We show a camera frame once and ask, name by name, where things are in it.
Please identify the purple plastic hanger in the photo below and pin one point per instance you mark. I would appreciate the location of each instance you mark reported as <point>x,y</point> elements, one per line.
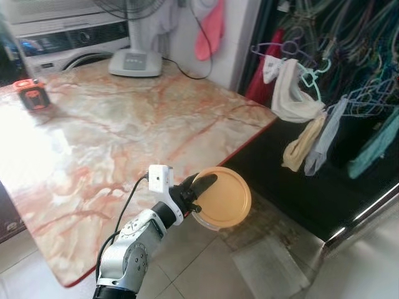
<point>288,47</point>

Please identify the white washing machine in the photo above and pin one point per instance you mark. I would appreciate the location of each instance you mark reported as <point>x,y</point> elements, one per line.
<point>75,47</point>

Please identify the orange black laser level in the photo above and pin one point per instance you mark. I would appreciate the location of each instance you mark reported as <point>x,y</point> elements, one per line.
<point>32,96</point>

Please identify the white dryer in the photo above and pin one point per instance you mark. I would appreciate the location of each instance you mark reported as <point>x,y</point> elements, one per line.
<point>50,9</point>

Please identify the pale grey hanging garment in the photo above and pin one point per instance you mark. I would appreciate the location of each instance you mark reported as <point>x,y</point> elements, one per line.
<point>165,15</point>

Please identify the white hanging garment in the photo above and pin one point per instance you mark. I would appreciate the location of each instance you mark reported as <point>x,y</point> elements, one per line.
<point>288,99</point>

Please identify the teal hanging cloth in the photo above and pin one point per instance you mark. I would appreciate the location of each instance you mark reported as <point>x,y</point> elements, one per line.
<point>374,152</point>

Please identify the red fabric item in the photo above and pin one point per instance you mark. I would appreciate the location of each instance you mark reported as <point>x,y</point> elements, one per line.
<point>262,81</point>

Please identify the pale blue plastic hanger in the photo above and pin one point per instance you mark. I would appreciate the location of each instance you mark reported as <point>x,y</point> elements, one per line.
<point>368,99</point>

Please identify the cream hanging cloth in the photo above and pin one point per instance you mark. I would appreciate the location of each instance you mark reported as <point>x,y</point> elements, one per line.
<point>299,149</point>

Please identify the small white hanging cloth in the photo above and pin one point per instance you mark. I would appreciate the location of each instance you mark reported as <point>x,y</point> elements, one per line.
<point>270,70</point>

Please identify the lavender grey hanging cloth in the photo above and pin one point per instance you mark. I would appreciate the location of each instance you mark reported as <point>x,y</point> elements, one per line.
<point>327,140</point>

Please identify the teal plastic hanger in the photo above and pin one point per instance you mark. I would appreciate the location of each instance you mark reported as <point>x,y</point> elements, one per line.
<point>315,84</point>

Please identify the black fan white base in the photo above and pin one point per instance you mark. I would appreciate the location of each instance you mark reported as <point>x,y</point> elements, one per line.
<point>136,62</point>

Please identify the pink hanging cloth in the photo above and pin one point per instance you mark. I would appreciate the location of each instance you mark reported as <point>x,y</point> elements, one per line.
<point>211,34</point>

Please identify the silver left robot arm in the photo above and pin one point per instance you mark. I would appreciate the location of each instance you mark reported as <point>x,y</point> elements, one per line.
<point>128,252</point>

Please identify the round orange lidded container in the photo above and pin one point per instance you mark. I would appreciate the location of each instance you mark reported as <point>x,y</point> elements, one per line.
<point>227,199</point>

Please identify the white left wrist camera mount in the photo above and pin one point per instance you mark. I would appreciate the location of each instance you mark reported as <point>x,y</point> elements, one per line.
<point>160,179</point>

